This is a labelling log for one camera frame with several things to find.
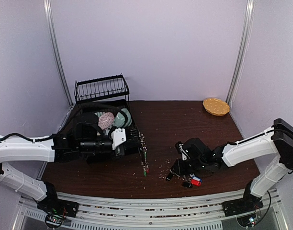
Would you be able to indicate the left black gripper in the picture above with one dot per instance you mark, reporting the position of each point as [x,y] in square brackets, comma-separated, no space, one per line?
[130,142]

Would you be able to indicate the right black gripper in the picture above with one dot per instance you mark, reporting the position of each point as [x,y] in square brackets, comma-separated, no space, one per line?
[181,170]

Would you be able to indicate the black tagged key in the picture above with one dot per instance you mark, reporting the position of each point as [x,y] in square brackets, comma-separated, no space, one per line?
[169,177]

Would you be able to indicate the keyring with green tag keys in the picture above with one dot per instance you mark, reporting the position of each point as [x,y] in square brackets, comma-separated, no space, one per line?
[143,154]

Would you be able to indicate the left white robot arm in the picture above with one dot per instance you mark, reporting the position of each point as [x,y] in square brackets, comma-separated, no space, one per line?
[60,147]

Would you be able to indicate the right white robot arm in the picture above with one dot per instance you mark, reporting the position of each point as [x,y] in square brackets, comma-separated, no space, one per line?
[197,157]

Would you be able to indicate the key bunch with red tag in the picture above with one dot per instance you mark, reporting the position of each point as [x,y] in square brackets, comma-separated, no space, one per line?
[195,181]

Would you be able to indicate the black tray with dishes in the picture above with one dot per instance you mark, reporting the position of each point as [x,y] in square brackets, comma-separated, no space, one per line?
[108,115]

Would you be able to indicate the yellow round plate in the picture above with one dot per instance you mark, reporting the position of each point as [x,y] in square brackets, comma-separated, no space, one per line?
[216,106]

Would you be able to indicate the right round circuit board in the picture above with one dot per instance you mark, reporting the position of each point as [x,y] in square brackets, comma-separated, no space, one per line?
[248,221]

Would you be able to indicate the round circuit board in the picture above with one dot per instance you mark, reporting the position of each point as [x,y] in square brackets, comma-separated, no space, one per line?
[54,221]
[248,221]

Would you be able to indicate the left round circuit board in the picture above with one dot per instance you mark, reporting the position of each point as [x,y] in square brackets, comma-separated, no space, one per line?
[54,221]

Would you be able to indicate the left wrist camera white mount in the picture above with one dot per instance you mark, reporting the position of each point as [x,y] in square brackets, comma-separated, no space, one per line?
[118,137]

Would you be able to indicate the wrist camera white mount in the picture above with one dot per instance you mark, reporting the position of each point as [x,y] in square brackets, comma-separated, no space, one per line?
[118,137]
[181,151]

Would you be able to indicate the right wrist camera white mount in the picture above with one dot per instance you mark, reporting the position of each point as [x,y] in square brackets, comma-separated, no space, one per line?
[181,151]

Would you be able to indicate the black wire dish rack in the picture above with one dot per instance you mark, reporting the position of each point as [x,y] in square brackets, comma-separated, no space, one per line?
[101,89]

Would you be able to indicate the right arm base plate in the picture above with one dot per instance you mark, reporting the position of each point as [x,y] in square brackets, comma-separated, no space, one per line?
[238,206]

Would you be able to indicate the aluminium rail frame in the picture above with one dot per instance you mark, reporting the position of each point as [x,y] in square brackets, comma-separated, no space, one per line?
[185,213]

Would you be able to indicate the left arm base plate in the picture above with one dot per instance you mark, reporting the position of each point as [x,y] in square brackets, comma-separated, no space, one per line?
[60,207]

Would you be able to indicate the right aluminium corner post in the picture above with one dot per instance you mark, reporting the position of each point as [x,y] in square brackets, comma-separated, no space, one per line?
[244,42]

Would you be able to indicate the aluminium corner post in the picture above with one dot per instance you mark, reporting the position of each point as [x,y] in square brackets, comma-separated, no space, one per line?
[244,42]
[56,53]

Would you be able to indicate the left aluminium corner post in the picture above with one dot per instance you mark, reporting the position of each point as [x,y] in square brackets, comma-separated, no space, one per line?
[56,53]

